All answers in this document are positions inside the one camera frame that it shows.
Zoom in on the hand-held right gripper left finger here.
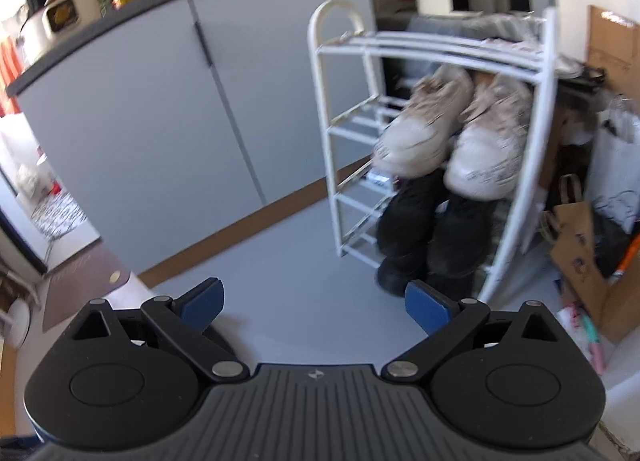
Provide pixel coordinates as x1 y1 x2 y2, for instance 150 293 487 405
73 277 251 383

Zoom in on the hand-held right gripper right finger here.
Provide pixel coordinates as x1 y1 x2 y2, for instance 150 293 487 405
382 279 572 382

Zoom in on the black lace-up sneaker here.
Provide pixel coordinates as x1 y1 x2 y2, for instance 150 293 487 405
427 196 501 302
375 174 451 297

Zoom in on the white printed sneaker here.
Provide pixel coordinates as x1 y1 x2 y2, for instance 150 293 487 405
442 74 533 202
372 66 476 177

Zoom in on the white shoe rack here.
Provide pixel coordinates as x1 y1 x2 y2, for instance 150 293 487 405
307 0 558 304

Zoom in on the brown door mat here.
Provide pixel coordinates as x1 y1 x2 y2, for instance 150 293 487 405
40 241 133 332

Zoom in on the brown paper bag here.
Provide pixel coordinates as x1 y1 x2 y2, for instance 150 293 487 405
542 174 623 342

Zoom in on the white fan stand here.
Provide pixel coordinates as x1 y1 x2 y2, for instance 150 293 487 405
0 298 31 349

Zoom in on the white cabinet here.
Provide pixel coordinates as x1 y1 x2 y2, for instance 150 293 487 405
5 0 381 274

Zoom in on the white plastic bag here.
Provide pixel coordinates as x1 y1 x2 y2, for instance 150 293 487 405
585 96 640 222

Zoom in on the white rice cooker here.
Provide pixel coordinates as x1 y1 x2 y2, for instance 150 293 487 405
20 0 108 62

